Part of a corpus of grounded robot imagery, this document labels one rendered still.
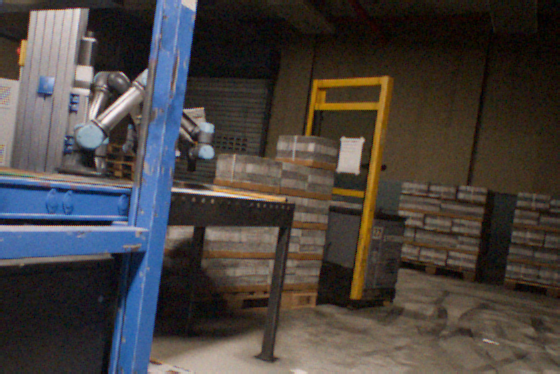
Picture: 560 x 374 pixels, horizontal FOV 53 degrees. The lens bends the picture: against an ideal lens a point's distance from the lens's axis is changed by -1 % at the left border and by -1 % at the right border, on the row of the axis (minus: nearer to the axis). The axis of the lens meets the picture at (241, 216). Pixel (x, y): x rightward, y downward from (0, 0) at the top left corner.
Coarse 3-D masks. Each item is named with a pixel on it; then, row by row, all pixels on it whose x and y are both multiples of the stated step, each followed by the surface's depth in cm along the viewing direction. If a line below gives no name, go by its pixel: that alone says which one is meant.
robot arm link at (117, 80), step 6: (114, 72) 341; (120, 72) 342; (108, 78) 341; (114, 78) 339; (120, 78) 339; (126, 78) 342; (114, 84) 340; (120, 84) 339; (126, 84) 341; (120, 90) 341; (126, 90) 342; (138, 108) 352; (132, 114) 353; (138, 114) 353
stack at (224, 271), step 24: (264, 192) 382; (168, 240) 338; (216, 240) 357; (240, 240) 372; (264, 240) 387; (168, 264) 338; (216, 264) 360; (240, 264) 375; (264, 264) 391; (288, 264) 409; (168, 312) 339; (216, 312) 366
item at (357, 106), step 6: (360, 102) 450; (366, 102) 446; (318, 108) 480; (324, 108) 476; (330, 108) 471; (336, 108) 466; (342, 108) 462; (348, 108) 458; (354, 108) 453; (360, 108) 449; (366, 108) 445; (372, 108) 441
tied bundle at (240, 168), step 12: (228, 156) 390; (240, 156) 381; (252, 156) 372; (216, 168) 399; (228, 168) 390; (240, 168) 380; (252, 168) 372; (264, 168) 380; (276, 168) 387; (228, 180) 388; (240, 180) 380; (252, 180) 373; (264, 180) 380; (276, 180) 388
